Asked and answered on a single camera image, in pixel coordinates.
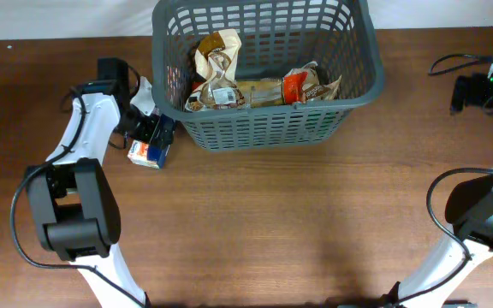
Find tissue pack multipack box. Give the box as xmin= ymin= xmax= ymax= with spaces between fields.
xmin=128 ymin=139 xmax=173 ymax=169

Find snack bag beige brown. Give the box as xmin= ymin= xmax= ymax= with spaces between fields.
xmin=185 ymin=29 xmax=245 ymax=112
xmin=282 ymin=61 xmax=342 ymax=104

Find long pasta package red ends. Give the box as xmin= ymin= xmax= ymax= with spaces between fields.
xmin=237 ymin=72 xmax=308 ymax=108

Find grey plastic shopping basket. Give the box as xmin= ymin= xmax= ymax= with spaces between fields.
xmin=151 ymin=0 xmax=384 ymax=151

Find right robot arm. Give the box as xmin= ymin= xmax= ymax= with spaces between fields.
xmin=382 ymin=54 xmax=493 ymax=307

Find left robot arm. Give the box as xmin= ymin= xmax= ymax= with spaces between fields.
xmin=13 ymin=57 xmax=176 ymax=307

